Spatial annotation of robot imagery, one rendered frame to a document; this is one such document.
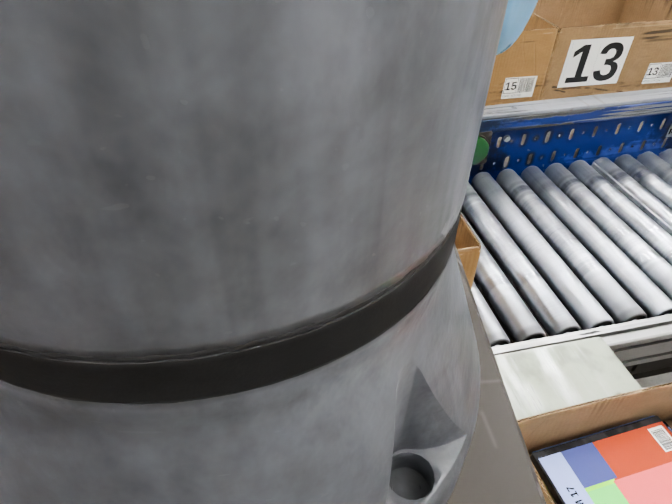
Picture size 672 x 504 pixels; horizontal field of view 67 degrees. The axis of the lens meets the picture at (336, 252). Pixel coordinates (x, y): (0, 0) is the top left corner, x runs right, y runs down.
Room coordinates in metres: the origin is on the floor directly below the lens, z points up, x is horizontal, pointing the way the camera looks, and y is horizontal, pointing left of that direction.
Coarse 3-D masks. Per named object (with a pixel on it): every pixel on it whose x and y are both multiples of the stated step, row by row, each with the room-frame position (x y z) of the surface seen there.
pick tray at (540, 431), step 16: (608, 400) 0.35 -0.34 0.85; (624, 400) 0.36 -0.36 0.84; (640, 400) 0.37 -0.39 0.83; (656, 400) 0.37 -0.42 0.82; (544, 416) 0.33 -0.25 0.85; (560, 416) 0.34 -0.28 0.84; (576, 416) 0.34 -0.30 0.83; (592, 416) 0.35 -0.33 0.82; (608, 416) 0.36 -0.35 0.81; (624, 416) 0.36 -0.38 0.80; (640, 416) 0.37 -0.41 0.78; (528, 432) 0.33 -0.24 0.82; (544, 432) 0.33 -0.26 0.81; (560, 432) 0.34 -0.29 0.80; (576, 432) 0.35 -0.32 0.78; (592, 432) 0.35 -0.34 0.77; (528, 448) 0.33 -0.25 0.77; (544, 496) 0.24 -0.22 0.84
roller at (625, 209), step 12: (576, 168) 1.08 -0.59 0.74; (588, 168) 1.06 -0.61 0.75; (588, 180) 1.03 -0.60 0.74; (600, 180) 1.01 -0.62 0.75; (600, 192) 0.98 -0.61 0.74; (612, 192) 0.96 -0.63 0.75; (612, 204) 0.93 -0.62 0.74; (624, 204) 0.91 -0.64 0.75; (624, 216) 0.89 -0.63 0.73; (636, 216) 0.87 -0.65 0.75; (648, 216) 0.87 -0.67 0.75; (636, 228) 0.85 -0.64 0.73; (648, 228) 0.83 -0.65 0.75; (660, 228) 0.83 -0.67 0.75; (648, 240) 0.81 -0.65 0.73; (660, 240) 0.79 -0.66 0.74; (660, 252) 0.77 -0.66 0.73
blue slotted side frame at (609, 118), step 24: (504, 120) 1.06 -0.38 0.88; (528, 120) 1.07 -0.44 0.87; (552, 120) 1.09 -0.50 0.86; (576, 120) 1.10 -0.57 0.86; (600, 120) 1.12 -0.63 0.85; (624, 120) 1.17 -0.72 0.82; (648, 120) 1.18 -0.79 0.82; (504, 144) 1.10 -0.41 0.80; (528, 144) 1.11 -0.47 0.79; (552, 144) 1.13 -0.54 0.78; (576, 144) 1.14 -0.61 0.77; (600, 144) 1.16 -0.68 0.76; (624, 144) 1.17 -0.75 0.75; (648, 144) 1.19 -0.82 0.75; (504, 168) 1.10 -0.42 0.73
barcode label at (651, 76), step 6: (654, 66) 1.21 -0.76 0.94; (660, 66) 1.21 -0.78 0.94; (666, 66) 1.21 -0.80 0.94; (648, 72) 1.20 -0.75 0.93; (654, 72) 1.21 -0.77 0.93; (660, 72) 1.21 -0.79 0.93; (666, 72) 1.21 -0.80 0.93; (648, 78) 1.20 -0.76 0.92; (654, 78) 1.21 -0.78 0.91; (660, 78) 1.21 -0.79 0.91; (666, 78) 1.22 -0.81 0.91
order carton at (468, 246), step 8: (464, 224) 0.62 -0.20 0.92; (464, 232) 0.62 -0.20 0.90; (472, 232) 0.60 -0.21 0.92; (456, 240) 0.64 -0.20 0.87; (464, 240) 0.61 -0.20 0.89; (472, 240) 0.59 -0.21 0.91; (464, 248) 0.56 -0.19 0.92; (472, 248) 0.56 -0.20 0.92; (480, 248) 0.57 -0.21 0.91; (464, 256) 0.56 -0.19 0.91; (472, 256) 0.56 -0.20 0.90; (464, 264) 0.56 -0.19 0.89; (472, 264) 0.56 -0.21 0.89; (472, 272) 0.56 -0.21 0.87; (472, 280) 0.56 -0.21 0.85
